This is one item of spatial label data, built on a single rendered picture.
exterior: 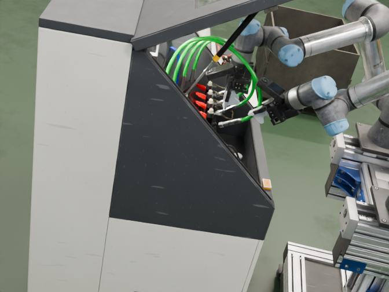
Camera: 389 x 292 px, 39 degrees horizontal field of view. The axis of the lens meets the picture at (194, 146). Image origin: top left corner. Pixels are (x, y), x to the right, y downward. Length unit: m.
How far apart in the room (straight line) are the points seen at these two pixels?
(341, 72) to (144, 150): 3.05
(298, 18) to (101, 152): 3.76
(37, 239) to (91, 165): 0.41
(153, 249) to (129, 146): 0.46
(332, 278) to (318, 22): 3.02
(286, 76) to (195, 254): 2.75
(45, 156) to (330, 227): 2.20
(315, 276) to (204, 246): 0.97
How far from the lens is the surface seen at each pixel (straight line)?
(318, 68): 4.66
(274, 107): 1.92
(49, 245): 2.19
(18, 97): 4.34
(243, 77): 2.10
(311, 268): 2.98
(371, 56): 2.37
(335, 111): 1.83
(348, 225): 2.05
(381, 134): 2.45
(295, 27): 5.42
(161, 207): 2.00
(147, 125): 1.81
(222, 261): 2.17
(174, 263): 2.18
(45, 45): 1.74
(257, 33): 2.03
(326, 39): 2.03
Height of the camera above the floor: 2.13
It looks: 32 degrees down
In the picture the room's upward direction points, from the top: 13 degrees clockwise
